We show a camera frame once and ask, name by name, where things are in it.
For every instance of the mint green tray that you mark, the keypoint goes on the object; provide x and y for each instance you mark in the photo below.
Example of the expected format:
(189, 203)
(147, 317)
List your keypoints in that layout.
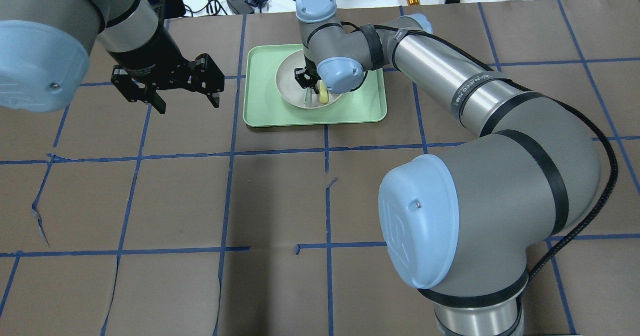
(265, 107)

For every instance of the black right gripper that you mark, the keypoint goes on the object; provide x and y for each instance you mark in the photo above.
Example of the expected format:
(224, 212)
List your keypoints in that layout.
(302, 76)

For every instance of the black power adapter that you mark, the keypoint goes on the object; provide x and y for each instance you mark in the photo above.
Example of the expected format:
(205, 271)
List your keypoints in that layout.
(240, 7)

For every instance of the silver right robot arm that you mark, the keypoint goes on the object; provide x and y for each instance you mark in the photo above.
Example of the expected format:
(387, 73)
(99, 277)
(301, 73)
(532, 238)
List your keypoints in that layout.
(471, 227)

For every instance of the yellow plastic fork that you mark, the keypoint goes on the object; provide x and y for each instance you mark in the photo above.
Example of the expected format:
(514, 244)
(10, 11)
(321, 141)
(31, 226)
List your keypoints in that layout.
(323, 93)

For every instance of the white round plate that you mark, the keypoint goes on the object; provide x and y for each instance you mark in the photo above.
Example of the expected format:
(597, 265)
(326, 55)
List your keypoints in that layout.
(289, 89)

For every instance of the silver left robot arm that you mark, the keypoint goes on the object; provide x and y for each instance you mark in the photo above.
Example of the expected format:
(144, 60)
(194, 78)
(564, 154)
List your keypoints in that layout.
(46, 46)

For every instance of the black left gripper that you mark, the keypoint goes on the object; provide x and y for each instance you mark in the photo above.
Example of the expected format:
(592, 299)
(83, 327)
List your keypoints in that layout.
(151, 56)

